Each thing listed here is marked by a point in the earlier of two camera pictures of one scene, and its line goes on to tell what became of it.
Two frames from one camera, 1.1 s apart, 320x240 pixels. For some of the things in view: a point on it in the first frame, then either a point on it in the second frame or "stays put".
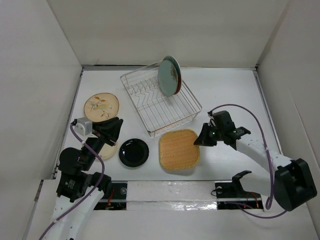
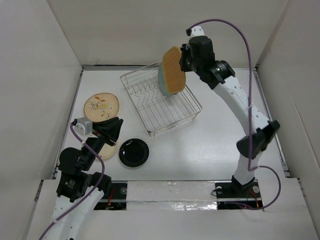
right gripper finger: x=211 y=143 → x=184 y=62
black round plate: x=134 y=152 stays put
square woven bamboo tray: x=177 y=150 → x=174 y=76
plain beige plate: x=108 y=151 stays put
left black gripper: x=106 y=129 stays put
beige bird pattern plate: x=100 y=106 stays put
